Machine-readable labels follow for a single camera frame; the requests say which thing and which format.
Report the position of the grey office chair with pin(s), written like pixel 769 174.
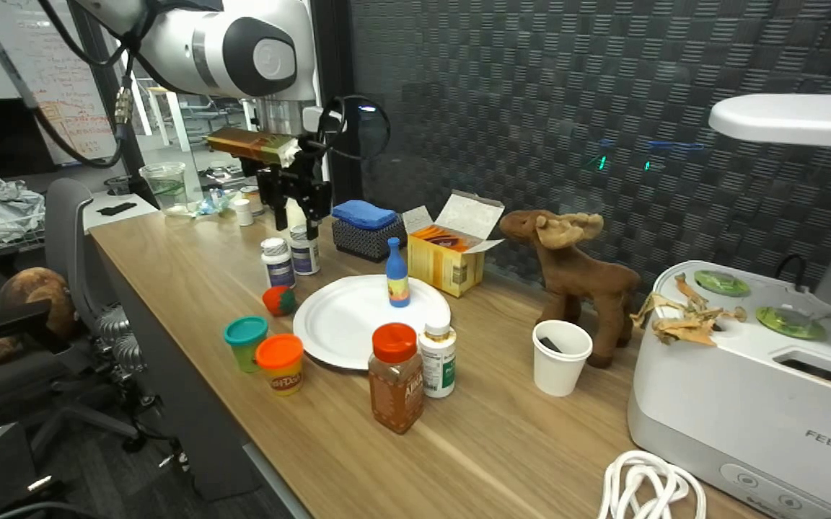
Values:
pixel 71 248

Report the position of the brown plush toy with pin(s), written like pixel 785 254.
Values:
pixel 41 292

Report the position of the small blue bottle yellow label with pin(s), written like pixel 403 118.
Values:
pixel 397 278

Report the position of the teal lid dough tub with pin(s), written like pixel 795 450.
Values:
pixel 247 336

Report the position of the orange lid dough tub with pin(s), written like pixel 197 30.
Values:
pixel 282 354

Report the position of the black stand pole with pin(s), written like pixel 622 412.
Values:
pixel 126 138

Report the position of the white pill bottle green label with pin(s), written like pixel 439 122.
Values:
pixel 439 363

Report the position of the small white jar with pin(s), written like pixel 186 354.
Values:
pixel 244 215

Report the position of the brown moose plush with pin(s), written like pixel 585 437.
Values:
pixel 585 278

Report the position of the grey woven basket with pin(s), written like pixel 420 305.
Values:
pixel 368 242

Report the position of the clear plastic bag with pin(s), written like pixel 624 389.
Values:
pixel 172 186

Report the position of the open yellow cardboard box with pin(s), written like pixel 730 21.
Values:
pixel 439 259

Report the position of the dried brown leaves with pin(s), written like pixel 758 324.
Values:
pixel 686 326

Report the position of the red toy strawberry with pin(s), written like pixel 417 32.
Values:
pixel 276 300

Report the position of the black phone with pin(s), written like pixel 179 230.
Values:
pixel 116 209

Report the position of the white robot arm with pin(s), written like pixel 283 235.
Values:
pixel 194 46

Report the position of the white pill bottle blue label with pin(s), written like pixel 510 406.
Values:
pixel 305 258
pixel 279 264

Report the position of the spice jar orange lid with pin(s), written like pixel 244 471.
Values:
pixel 397 385

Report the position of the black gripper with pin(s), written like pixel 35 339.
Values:
pixel 296 179

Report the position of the white paper plate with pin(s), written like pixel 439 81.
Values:
pixel 354 326

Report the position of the white paper cup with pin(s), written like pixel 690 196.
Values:
pixel 562 362

